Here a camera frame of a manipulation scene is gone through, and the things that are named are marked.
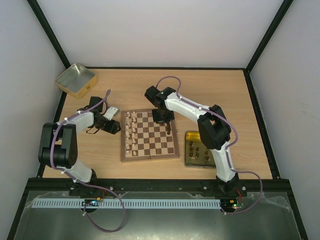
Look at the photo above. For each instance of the dark chess pieces row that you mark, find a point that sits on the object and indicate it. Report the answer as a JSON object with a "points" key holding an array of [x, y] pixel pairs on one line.
{"points": [[168, 128]]}

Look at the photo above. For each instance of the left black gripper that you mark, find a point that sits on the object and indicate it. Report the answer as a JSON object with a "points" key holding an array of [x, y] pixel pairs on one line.
{"points": [[112, 128]]}

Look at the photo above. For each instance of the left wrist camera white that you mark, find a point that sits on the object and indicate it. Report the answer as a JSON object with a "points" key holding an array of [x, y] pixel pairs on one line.
{"points": [[111, 112]]}

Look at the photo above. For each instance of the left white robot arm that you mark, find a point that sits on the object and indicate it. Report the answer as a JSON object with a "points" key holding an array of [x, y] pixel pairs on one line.
{"points": [[58, 148]]}

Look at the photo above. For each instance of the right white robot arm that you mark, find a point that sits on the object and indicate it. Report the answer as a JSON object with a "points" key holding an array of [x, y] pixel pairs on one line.
{"points": [[214, 130]]}

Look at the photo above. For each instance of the yellow tin with dark pieces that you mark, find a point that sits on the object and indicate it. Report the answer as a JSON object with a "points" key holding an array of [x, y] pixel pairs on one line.
{"points": [[196, 154]]}

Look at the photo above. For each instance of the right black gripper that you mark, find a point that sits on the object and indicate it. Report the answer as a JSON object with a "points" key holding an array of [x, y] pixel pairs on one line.
{"points": [[163, 118]]}

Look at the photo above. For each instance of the grey slotted cable duct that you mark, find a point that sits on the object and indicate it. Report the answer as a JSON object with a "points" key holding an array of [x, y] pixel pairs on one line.
{"points": [[73, 203]]}

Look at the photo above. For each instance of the empty yellow tin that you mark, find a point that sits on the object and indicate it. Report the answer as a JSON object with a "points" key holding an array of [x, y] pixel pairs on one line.
{"points": [[76, 81]]}

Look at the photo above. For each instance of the wooden chess board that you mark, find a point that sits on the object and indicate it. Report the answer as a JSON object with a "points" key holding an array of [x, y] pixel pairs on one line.
{"points": [[142, 139]]}

